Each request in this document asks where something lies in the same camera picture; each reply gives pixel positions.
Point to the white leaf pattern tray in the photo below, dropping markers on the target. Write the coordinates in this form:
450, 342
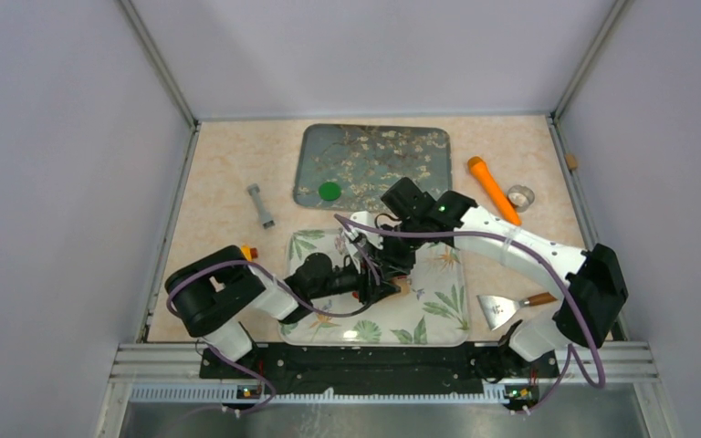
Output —
430, 310

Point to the small wooden block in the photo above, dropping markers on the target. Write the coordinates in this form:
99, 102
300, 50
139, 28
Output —
571, 162

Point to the small round metal cup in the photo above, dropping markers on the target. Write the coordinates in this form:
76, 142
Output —
521, 197

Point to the green dough disc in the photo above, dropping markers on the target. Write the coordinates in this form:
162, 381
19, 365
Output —
329, 192

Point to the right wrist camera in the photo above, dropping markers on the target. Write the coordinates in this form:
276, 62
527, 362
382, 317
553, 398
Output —
362, 224

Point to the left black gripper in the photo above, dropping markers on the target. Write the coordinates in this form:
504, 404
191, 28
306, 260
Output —
367, 286

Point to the teal blossom pattern tray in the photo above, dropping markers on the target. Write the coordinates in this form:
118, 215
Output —
366, 160

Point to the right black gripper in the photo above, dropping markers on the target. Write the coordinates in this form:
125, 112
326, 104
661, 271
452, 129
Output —
400, 265

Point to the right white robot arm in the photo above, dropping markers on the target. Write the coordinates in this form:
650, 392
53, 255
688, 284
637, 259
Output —
588, 283

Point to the metal scraper wooden handle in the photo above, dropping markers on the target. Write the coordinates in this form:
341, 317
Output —
499, 310

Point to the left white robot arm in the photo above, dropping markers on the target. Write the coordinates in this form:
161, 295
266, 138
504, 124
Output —
208, 295

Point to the yellow red toy car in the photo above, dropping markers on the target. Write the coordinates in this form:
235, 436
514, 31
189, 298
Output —
250, 253

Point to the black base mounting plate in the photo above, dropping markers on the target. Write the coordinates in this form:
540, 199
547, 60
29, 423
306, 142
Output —
468, 368

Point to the grey dumbbell shaped tool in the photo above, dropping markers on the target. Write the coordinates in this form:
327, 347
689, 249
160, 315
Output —
265, 218

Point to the orange toy carrot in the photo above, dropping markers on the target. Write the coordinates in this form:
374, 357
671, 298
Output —
478, 168

